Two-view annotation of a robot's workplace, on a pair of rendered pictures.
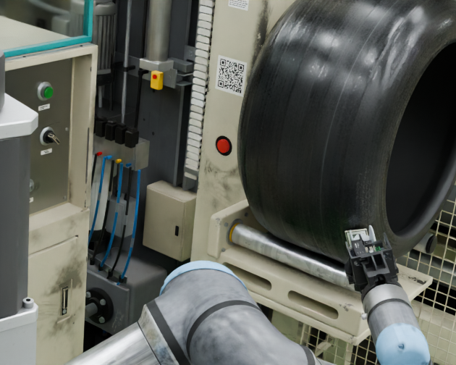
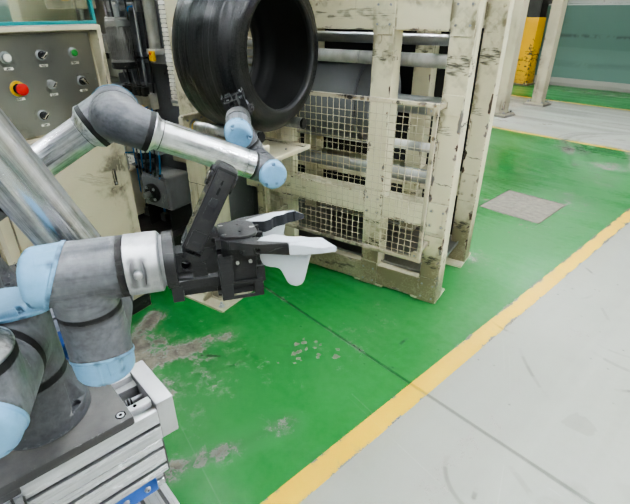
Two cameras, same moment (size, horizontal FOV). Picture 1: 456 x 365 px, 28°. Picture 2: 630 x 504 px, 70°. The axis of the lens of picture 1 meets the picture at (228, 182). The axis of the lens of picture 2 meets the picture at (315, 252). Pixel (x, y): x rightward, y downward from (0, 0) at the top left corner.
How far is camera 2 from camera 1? 0.65 m
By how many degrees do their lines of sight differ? 6
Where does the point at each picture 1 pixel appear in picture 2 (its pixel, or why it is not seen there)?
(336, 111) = (209, 24)
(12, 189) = not seen: outside the picture
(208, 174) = (181, 100)
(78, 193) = not seen: hidden behind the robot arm
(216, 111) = not seen: hidden behind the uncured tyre
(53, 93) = (80, 55)
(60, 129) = (90, 77)
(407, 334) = (236, 121)
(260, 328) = (121, 98)
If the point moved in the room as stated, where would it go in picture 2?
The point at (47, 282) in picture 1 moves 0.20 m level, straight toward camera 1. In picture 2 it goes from (99, 164) to (89, 180)
